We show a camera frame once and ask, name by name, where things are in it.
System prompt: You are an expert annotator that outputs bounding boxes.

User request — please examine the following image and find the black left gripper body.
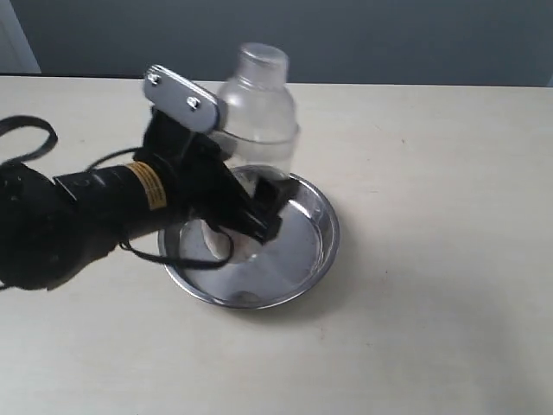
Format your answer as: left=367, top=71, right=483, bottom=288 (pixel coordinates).
left=137, top=108, right=242, bottom=229

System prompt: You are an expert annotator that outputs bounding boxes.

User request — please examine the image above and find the round stainless steel plate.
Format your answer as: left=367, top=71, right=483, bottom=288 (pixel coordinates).
left=166, top=175, right=340, bottom=310

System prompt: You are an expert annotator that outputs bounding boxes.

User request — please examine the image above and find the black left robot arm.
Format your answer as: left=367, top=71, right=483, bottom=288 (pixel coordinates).
left=1, top=110, right=298, bottom=291

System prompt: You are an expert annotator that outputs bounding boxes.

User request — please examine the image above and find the black cable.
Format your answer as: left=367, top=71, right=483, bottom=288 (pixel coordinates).
left=0, top=114, right=237, bottom=271

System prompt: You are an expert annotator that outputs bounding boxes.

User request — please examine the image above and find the clear plastic shaker bottle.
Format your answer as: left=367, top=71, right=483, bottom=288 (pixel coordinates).
left=202, top=41, right=300, bottom=256

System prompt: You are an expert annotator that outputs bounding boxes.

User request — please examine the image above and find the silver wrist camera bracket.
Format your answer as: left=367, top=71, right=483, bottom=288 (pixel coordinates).
left=143, top=65, right=226, bottom=134

